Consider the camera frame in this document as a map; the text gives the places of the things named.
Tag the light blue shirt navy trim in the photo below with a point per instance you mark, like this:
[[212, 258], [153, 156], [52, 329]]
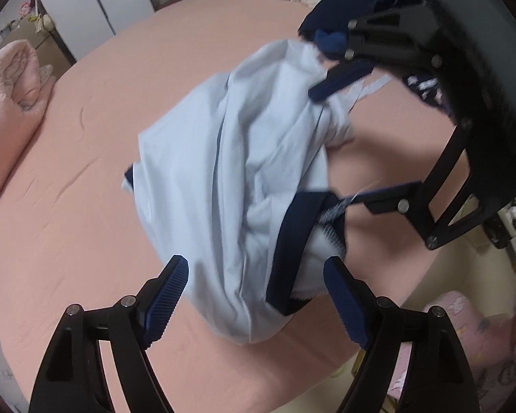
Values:
[[241, 159]]

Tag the pink printed cloth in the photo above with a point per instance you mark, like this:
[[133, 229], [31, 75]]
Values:
[[464, 352]]

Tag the grey checkered pillow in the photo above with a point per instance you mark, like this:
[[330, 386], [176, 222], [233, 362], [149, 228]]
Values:
[[46, 72]]

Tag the beige cabinet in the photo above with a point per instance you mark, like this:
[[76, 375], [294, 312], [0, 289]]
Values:
[[30, 47]]

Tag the pink rolled quilt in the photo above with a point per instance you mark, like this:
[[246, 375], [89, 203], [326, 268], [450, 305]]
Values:
[[8, 116]]

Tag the navy blue garment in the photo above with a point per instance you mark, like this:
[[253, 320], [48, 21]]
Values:
[[327, 13]]

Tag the pink plush toy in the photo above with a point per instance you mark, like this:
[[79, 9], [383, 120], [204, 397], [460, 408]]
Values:
[[28, 7]]

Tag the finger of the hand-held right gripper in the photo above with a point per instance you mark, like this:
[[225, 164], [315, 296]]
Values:
[[339, 78], [395, 200]]

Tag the navy white patterned garment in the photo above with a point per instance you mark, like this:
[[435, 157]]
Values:
[[425, 90]]

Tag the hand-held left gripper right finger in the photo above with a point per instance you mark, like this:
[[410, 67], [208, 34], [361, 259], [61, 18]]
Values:
[[346, 305]]

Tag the white bedside object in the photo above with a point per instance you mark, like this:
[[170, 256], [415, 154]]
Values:
[[514, 232]]

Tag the pink bed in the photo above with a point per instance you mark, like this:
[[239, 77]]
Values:
[[112, 137]]

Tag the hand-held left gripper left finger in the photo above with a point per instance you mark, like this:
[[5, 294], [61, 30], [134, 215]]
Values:
[[165, 297]]

